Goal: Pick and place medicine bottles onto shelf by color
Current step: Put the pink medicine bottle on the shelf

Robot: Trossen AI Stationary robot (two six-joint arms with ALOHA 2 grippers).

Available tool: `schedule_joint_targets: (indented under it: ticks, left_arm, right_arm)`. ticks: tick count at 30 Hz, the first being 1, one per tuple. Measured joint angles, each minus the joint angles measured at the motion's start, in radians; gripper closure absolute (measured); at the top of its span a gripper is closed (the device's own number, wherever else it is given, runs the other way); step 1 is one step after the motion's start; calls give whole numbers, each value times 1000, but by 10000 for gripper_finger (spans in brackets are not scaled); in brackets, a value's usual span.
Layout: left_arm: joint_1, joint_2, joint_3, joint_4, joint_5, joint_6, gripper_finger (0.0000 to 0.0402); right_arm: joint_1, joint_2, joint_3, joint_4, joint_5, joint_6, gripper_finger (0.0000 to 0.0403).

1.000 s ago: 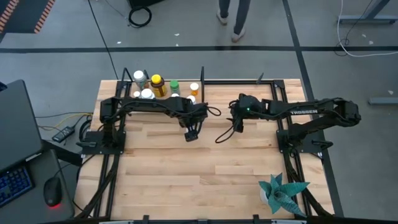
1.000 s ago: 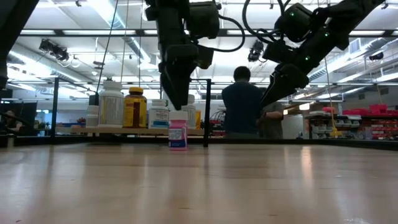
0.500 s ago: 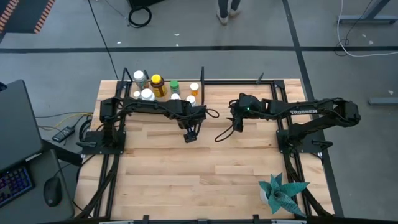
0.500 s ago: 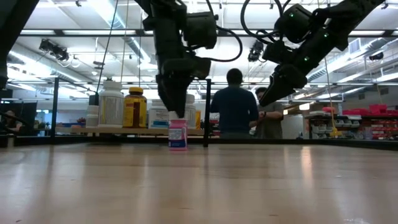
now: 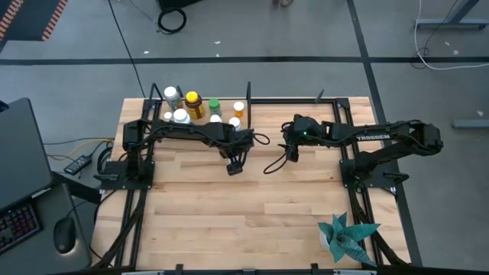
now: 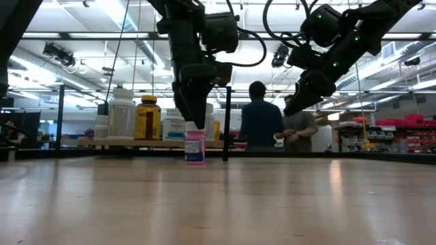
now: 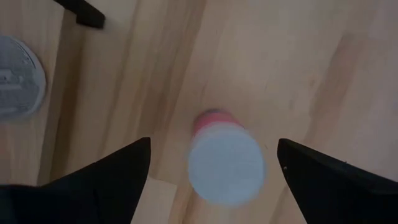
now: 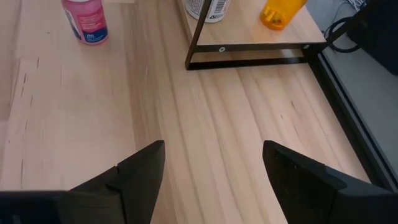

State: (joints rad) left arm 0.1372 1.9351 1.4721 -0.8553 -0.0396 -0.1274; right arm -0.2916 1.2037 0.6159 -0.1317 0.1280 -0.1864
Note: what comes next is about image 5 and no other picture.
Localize teal artificial succulent plant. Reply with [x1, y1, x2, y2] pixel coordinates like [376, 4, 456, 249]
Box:
[317, 212, 382, 267]

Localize large white medicine bottle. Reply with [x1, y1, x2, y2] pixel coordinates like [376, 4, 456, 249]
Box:
[173, 108, 191, 125]

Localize black computer mouse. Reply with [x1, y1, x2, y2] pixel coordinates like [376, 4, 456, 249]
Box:
[53, 217, 77, 255]

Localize amber bottle yellow cap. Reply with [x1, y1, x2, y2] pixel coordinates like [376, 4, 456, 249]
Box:
[184, 90, 206, 120]

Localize black aluminium table frame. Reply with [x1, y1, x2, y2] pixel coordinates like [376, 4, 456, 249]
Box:
[90, 88, 423, 275]

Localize grey workstation desk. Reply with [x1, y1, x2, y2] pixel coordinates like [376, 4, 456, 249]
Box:
[0, 183, 92, 275]

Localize white floor cable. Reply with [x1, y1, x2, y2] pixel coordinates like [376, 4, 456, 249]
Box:
[414, 0, 489, 71]

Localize black backlit keyboard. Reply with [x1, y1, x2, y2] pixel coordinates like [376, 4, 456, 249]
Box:
[0, 202, 42, 256]

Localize wooden shelf black metal frame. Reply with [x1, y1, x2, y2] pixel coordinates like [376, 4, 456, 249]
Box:
[146, 81, 254, 144]

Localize black power adapter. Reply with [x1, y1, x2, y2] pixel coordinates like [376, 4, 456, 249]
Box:
[63, 154, 92, 176]

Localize white-capped bottle orange fruit label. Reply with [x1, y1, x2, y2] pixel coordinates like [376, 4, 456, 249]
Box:
[163, 86, 184, 111]

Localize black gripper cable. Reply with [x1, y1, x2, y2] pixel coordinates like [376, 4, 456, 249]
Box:
[251, 132, 271, 146]
[263, 143, 291, 176]

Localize long black cable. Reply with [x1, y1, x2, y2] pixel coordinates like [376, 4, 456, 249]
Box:
[108, 0, 147, 99]

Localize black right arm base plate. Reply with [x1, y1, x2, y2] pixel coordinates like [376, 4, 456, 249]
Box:
[339, 158, 410, 191]

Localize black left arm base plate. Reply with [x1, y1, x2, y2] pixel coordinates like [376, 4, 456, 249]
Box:
[93, 160, 156, 191]

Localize black mat orange hazard stripes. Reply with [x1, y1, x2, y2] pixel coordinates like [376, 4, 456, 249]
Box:
[0, 0, 69, 42]

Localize black box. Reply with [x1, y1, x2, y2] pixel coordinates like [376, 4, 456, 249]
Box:
[155, 0, 203, 11]

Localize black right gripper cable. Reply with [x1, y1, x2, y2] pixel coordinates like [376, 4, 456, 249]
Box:
[263, 143, 291, 176]

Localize thin yellow cable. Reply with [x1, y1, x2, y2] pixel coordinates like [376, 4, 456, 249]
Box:
[45, 139, 114, 161]

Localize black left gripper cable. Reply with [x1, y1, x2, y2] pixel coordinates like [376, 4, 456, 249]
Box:
[251, 132, 271, 146]

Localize coiled black cable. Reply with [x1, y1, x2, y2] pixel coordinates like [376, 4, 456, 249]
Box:
[157, 7, 188, 35]

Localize grey desk leg base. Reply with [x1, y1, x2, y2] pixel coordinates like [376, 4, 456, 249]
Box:
[414, 0, 489, 31]
[452, 118, 489, 130]

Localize green caffeine bottle green cap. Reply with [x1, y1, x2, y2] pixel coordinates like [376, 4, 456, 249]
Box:
[208, 98, 222, 118]

